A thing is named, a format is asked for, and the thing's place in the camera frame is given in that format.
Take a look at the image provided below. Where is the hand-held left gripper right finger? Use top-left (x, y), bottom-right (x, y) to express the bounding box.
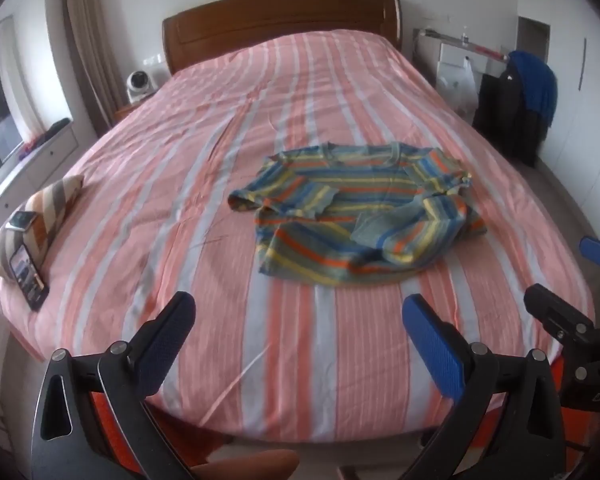
top-left (401, 294), bottom-right (567, 480)

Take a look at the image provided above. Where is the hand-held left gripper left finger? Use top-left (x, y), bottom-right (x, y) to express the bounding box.
top-left (30, 291), bottom-right (197, 480)

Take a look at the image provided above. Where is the striped multicolour t-shirt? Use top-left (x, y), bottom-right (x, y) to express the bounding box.
top-left (228, 143), bottom-right (488, 288)

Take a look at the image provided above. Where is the white wardrobe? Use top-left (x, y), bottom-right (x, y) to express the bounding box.
top-left (517, 0), bottom-right (600, 211)

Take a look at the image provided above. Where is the black smartphone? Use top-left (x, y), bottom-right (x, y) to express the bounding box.
top-left (9, 244), bottom-right (50, 312)

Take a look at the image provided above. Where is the black jacket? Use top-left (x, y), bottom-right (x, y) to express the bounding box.
top-left (472, 52), bottom-right (551, 168)

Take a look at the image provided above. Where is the striped brown pillow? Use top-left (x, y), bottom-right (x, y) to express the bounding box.
top-left (0, 175), bottom-right (86, 281)

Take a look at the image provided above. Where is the blue sweater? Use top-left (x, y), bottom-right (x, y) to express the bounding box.
top-left (507, 50), bottom-right (558, 128)

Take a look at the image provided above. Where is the smartwatch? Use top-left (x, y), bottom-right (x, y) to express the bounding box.
top-left (5, 211), bottom-right (38, 232)

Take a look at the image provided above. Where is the clear plastic bag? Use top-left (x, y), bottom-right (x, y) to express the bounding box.
top-left (437, 57), bottom-right (476, 113)

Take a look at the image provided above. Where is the wooden nightstand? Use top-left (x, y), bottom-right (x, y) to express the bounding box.
top-left (112, 102), bottom-right (146, 123)

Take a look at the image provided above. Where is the black item on sill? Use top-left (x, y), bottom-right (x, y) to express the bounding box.
top-left (45, 117), bottom-right (73, 138)

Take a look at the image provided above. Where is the white desk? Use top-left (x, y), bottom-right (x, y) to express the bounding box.
top-left (412, 27), bottom-right (511, 116)

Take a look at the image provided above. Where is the white round fan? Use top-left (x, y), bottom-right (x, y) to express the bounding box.
top-left (126, 70), bottom-right (157, 106)

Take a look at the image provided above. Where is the laptop screen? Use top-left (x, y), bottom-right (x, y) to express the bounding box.
top-left (0, 115), bottom-right (26, 166)

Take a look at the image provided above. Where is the pink striped bedspread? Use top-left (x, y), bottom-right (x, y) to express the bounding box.
top-left (0, 30), bottom-right (597, 443)

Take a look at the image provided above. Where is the beige curtain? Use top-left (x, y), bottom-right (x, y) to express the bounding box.
top-left (62, 0), bottom-right (126, 138)

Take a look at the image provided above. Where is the wooden headboard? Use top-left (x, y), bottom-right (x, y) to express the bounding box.
top-left (161, 0), bottom-right (403, 77)

